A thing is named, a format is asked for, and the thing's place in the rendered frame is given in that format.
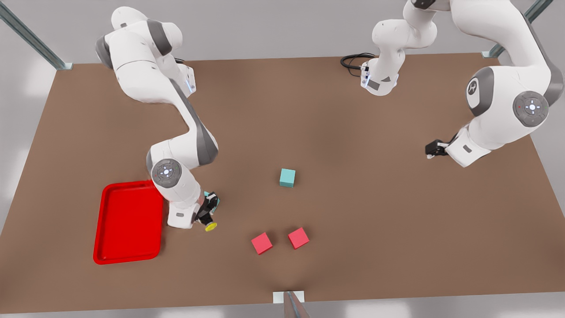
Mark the red cube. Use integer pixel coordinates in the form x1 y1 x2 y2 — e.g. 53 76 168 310
287 227 310 250
251 232 274 256

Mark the red plastic tray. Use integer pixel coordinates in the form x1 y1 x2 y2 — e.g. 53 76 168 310
93 180 165 265

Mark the silver frame post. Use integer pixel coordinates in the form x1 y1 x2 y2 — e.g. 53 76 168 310
0 2 74 71
272 290 310 318
481 0 555 59

